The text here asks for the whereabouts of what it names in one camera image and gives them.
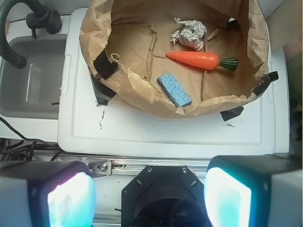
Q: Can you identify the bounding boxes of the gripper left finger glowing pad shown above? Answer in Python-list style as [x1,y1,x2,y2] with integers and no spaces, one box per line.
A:
[0,161,96,227]

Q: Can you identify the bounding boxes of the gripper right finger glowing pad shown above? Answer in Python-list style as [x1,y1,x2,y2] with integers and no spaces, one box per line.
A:
[204,154,303,227]

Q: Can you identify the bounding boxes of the orange plastic toy carrot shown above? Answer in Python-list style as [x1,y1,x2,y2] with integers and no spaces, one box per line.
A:
[166,51,238,71]

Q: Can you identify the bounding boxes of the white plastic tray lid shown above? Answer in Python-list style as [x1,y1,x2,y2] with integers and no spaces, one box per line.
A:
[57,8,290,159]

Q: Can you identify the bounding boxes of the black tape piece bottom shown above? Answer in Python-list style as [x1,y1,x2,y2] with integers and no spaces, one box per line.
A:
[220,106,244,122]

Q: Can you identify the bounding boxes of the black tape piece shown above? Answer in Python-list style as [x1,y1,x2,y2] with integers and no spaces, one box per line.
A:
[220,106,244,122]
[90,75,116,106]
[252,71,279,98]

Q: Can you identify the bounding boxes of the grey toy sink basin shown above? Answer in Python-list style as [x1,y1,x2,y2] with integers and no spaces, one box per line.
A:
[0,35,67,119]

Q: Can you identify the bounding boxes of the blue sponge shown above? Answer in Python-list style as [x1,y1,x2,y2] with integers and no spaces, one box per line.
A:
[157,73,192,107]

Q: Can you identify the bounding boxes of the black tape piece left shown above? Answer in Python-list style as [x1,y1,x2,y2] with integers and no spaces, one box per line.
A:
[90,75,116,106]

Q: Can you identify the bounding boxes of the black tape piece right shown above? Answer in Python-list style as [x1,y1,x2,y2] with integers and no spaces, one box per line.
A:
[252,71,279,98]

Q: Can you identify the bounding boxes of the brown paper bag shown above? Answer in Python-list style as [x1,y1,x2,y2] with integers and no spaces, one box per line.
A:
[80,0,269,119]

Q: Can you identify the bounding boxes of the crumpled white paper ball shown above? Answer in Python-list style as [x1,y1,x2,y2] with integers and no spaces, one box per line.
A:
[170,17,207,52]

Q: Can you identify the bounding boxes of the black toy faucet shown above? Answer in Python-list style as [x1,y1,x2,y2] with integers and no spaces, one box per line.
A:
[0,0,62,69]

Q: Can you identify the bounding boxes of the black cables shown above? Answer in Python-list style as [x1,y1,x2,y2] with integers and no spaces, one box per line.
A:
[0,116,64,164]

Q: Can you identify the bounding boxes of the aluminium rail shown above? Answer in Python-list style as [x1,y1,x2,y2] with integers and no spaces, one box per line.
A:
[55,155,210,177]

